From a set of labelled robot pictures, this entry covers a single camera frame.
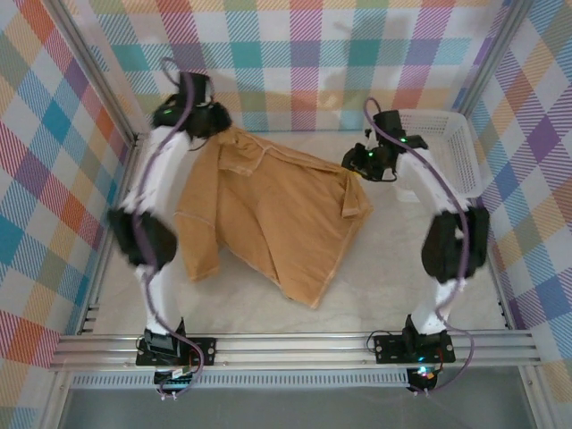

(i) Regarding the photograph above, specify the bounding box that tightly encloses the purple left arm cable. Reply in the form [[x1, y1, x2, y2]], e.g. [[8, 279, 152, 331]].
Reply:
[[132, 56, 207, 401]]

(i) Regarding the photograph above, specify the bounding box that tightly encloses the aluminium side rail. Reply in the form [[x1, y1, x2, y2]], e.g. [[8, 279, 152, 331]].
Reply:
[[467, 196, 520, 331], [78, 136, 144, 336]]

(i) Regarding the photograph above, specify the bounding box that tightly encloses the slotted grey cable duct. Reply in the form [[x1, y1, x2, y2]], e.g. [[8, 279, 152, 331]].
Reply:
[[70, 373, 411, 391]]

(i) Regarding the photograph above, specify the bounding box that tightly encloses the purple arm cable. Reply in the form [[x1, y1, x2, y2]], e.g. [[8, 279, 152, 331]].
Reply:
[[362, 97, 475, 397], [132, 56, 207, 401]]

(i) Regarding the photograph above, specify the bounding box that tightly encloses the tan t-shirt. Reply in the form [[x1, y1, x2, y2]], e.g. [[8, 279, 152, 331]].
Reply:
[[172, 126, 374, 311]]

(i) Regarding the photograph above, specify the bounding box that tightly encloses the white plastic mesh basket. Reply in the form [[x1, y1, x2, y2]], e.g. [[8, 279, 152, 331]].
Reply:
[[395, 109, 487, 203]]

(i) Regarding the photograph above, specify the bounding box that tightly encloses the long aluminium mounting rail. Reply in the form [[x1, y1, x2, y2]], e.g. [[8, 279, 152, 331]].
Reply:
[[47, 329, 545, 373]]

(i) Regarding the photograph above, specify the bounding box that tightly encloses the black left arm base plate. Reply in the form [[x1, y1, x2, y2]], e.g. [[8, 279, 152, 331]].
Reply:
[[135, 337, 218, 368]]

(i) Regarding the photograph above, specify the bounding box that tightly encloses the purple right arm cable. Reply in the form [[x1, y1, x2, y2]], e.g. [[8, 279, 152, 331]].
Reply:
[[362, 97, 475, 397]]

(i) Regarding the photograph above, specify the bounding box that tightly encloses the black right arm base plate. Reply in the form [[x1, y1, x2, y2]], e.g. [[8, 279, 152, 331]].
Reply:
[[373, 332, 457, 365]]

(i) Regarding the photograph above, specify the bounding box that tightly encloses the aluminium frame leg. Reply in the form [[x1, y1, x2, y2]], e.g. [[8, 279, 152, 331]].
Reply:
[[519, 364, 554, 429], [40, 370, 75, 429]]

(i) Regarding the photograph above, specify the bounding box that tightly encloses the aluminium frame post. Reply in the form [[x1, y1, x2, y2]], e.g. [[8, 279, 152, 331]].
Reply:
[[454, 0, 535, 116], [44, 0, 139, 147]]

